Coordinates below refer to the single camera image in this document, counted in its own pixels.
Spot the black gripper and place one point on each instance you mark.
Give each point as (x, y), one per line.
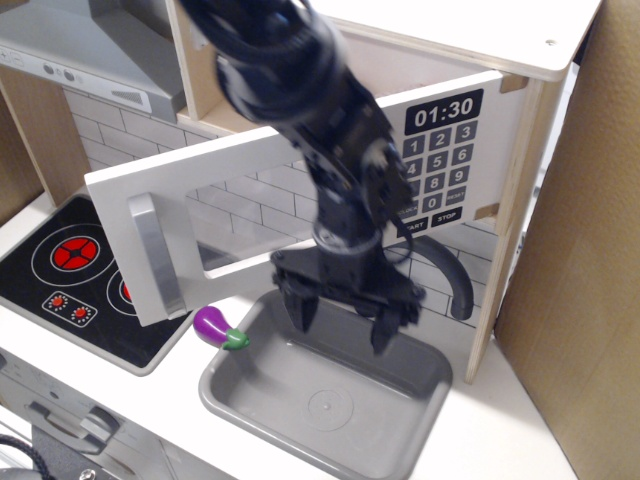
(368, 282)

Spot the white microwave door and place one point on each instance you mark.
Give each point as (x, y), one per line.
(225, 204)

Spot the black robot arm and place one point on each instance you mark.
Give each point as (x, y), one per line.
(281, 64)

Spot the wooden toy microwave cabinet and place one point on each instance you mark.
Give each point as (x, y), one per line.
(536, 40)

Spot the grey plastic sink basin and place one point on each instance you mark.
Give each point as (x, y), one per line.
(324, 396)

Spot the dark grey toy faucet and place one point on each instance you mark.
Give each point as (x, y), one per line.
(450, 266)

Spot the purple toy eggplant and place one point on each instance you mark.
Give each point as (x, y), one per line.
(211, 326)

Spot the brown cardboard panel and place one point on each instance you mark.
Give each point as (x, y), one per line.
(569, 323)

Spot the black toy stovetop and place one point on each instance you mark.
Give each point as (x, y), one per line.
(63, 276)

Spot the grey toy oven front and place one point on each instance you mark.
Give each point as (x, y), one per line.
(122, 447)

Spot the grey range hood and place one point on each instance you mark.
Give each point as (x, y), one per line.
(98, 48)

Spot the grey microwave door handle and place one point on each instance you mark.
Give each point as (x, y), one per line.
(146, 220)

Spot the grey oven door handle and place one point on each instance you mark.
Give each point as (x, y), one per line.
(88, 434)

